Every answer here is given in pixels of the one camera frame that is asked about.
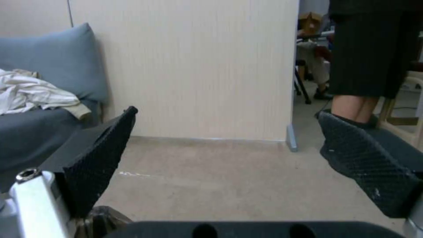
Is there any black tripod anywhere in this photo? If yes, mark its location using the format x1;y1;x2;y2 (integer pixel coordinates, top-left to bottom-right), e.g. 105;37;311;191
293;59;313;105

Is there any beige cloth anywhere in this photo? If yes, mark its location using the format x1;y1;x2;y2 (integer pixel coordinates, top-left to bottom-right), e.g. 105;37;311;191
13;69;92;120

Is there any seated person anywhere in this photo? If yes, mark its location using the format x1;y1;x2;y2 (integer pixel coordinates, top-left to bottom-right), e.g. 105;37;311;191
305;41;334;100

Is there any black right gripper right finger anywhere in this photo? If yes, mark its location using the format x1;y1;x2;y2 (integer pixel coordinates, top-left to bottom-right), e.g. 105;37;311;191
315;111;423;238

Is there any grey partition foot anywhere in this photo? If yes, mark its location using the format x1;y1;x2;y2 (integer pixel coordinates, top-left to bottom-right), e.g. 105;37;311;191
286;125;299;152

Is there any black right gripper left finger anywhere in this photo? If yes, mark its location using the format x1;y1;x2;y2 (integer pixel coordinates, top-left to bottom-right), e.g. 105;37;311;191
0;106;139;238

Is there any cardboard box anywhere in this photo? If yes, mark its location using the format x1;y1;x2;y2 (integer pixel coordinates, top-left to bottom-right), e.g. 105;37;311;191
299;12;323;34

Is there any white crumpled cloth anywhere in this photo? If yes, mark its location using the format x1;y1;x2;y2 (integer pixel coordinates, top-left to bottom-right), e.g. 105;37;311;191
0;69;81;116

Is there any beige plastic stool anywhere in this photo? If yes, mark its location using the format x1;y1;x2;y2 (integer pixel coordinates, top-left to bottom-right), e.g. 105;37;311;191
379;70;423;147

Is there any standing person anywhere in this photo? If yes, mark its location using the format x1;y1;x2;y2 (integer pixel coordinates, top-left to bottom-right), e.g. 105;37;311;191
317;0;413;130

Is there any blue cushion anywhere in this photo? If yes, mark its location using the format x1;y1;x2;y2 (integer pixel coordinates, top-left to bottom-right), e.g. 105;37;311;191
0;22;108;101

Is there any blue sofa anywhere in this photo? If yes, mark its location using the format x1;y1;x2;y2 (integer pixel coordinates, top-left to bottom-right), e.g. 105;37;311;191
0;98;104;195

